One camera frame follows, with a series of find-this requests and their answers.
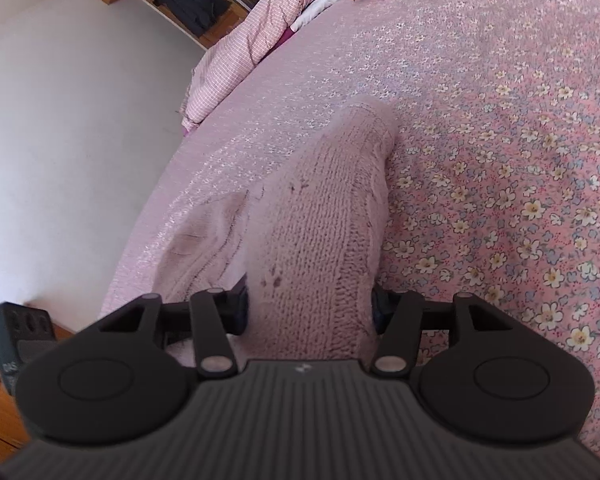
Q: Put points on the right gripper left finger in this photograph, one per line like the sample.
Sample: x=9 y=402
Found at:
x=215 y=314

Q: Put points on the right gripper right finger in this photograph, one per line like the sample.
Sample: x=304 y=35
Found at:
x=397 y=318

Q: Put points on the pink knitted cardigan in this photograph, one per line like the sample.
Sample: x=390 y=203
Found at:
x=306 y=241

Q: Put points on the pink floral bed sheet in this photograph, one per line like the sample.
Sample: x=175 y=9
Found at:
x=494 y=182

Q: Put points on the black device on nightstand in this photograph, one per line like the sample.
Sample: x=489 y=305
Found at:
x=25 y=333

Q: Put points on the wooden nightstand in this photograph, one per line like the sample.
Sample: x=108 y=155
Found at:
x=13 y=435

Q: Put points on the pink checkered duvet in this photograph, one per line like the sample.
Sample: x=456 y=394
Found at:
x=235 y=56

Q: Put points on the black hanging jacket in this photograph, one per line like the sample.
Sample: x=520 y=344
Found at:
x=198 y=16

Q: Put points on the white pillow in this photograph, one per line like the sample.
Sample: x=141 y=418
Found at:
x=311 y=12

